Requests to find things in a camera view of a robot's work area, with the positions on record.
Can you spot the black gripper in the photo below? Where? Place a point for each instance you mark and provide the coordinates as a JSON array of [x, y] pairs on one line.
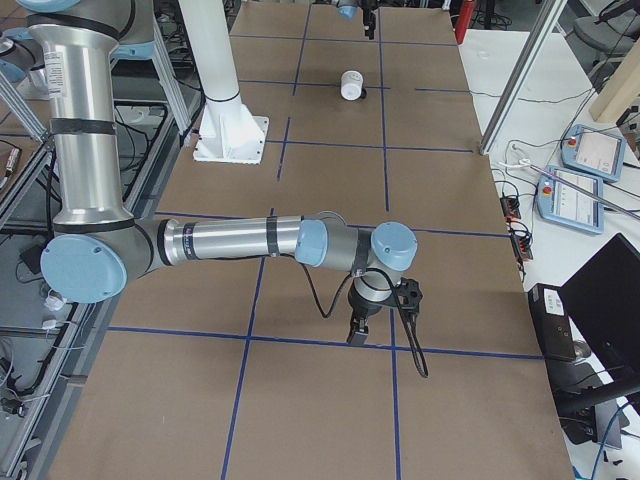
[[369, 17], [361, 305]]

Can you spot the white smiley mug black handle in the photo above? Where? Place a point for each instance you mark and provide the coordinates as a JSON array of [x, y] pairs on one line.
[[352, 86]]

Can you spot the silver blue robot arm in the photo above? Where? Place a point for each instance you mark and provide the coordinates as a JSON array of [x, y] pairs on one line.
[[98, 246], [349, 8]]

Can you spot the red fire extinguisher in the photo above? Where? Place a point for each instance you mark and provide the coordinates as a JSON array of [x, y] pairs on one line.
[[463, 21]]

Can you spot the brown paper table cover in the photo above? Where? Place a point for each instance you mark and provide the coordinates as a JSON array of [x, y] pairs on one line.
[[226, 370]]

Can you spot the orange black connector block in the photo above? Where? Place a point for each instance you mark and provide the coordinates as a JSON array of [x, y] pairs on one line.
[[510, 205], [521, 244]]

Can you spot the black box on desk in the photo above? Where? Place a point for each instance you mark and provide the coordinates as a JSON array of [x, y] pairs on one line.
[[551, 323]]

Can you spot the near blue teach pendant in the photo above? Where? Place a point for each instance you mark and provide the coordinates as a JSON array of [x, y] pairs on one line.
[[564, 205]]

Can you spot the blue teach pendant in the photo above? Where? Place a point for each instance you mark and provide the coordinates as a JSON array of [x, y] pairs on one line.
[[594, 152], [564, 205]]

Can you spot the grey office chair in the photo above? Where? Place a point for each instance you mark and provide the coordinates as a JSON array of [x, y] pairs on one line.
[[612, 32]]

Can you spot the black computer monitor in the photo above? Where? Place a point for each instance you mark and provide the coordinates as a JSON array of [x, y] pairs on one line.
[[602, 299]]

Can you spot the far blue teach pendant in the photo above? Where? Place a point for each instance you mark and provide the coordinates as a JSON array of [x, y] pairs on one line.
[[594, 152]]

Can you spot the wooden beam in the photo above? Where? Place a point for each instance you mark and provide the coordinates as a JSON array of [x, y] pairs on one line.
[[620, 90]]

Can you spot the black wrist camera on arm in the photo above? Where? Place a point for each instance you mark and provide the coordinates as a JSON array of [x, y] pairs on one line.
[[409, 295]]

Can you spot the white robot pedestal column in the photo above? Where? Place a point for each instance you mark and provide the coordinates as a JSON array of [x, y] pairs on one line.
[[228, 132]]

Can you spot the aluminium frame post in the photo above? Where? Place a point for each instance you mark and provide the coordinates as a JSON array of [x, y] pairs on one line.
[[542, 29]]

